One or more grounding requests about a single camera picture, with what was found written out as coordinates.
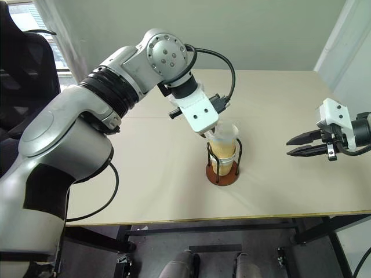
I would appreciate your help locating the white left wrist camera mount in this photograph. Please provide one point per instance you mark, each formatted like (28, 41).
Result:
(200, 116)

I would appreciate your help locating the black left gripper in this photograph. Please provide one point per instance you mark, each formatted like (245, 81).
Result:
(220, 102)

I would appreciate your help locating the black metal table frame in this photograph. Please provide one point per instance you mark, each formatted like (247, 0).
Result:
(203, 230)

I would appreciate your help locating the window with white frame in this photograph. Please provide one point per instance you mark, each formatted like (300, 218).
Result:
(58, 43)

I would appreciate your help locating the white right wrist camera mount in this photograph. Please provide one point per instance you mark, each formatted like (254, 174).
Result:
(333, 111)

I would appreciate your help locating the black mesh office chair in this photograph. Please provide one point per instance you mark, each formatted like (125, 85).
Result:
(26, 72)

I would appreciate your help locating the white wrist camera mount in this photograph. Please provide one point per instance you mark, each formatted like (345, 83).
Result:
(333, 111)
(200, 116)

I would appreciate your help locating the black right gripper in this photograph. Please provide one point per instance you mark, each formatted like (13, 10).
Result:
(333, 136)

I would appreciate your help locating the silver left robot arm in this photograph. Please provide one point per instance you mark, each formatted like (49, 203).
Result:
(72, 130)

